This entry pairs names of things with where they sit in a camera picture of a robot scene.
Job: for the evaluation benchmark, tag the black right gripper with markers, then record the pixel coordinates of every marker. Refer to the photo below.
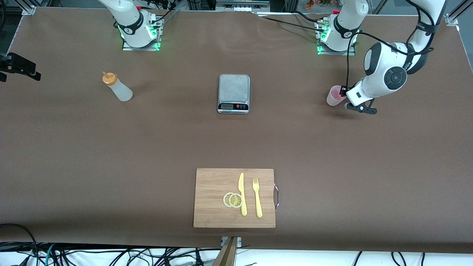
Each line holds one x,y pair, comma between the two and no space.
17,65

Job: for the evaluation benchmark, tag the pink plastic cup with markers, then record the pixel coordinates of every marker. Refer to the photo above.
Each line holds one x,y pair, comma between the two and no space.
332,99

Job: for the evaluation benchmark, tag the translucent sauce bottle orange cap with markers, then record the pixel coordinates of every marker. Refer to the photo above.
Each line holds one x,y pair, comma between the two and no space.
122,92

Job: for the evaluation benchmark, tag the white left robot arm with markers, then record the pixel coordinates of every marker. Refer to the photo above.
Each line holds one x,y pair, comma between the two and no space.
353,11

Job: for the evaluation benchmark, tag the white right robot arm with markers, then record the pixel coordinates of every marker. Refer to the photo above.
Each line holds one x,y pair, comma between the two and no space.
129,14

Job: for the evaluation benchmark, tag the silver digital kitchen scale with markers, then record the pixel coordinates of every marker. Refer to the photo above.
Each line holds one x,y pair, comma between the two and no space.
233,88

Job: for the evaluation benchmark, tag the grey power strip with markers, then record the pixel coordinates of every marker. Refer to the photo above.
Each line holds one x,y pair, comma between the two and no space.
240,5

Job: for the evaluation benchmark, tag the yellow plastic fork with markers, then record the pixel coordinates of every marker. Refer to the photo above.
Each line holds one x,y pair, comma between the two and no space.
258,205

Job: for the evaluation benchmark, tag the yellow plastic knife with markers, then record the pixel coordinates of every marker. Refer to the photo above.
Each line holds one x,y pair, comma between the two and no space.
243,207

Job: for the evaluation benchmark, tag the lemon slice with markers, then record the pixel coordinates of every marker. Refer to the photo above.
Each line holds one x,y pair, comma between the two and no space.
225,200
235,200

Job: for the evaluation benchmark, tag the bamboo cutting board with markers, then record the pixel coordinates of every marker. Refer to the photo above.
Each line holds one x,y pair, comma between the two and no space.
210,214

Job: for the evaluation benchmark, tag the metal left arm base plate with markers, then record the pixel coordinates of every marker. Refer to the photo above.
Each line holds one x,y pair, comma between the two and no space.
347,53

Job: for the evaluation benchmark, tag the aluminium frame corner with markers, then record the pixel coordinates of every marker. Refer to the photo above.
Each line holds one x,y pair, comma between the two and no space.
452,18
29,9

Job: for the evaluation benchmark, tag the metal stand bracket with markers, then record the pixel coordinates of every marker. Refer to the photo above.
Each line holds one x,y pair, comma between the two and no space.
239,241

